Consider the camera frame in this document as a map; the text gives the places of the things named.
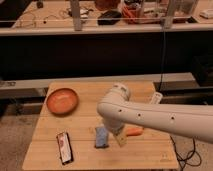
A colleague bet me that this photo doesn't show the black floor cable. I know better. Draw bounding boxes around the black floor cable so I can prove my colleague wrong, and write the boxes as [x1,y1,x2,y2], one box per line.
[169,135,203,171]

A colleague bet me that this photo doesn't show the white tube bottle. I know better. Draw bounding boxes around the white tube bottle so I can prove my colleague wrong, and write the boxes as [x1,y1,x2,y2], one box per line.
[150,92,163,104]

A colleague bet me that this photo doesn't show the grey metal post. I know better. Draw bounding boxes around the grey metal post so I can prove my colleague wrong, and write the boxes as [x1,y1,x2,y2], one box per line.
[70,0,82,31]
[163,0,177,29]

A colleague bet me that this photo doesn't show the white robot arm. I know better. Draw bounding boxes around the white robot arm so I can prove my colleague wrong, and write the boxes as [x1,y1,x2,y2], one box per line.
[97,83,213,144]

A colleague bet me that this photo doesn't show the orange toy carrot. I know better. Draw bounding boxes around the orange toy carrot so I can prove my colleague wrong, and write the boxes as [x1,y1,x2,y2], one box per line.
[126,127,144,136]

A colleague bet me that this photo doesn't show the grey metal post left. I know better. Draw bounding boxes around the grey metal post left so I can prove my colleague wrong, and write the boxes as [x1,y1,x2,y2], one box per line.
[70,0,82,31]

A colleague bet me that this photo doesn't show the black hanging cable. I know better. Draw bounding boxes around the black hanging cable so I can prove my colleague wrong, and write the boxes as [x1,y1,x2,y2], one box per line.
[156,24,168,93]

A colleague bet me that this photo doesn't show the black object on bench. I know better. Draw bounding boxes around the black object on bench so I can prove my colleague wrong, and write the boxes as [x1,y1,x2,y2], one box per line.
[97,10,121,25]

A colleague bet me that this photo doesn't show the orange bowl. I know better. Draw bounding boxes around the orange bowl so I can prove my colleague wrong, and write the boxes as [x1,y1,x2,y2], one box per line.
[46,88,79,116]

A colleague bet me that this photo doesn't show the grey metal post right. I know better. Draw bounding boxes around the grey metal post right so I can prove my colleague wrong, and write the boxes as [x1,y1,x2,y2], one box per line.
[163,0,177,29]

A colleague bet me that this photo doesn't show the orange tool on bench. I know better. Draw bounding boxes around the orange tool on bench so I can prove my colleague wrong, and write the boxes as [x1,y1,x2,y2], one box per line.
[122,6,139,24]

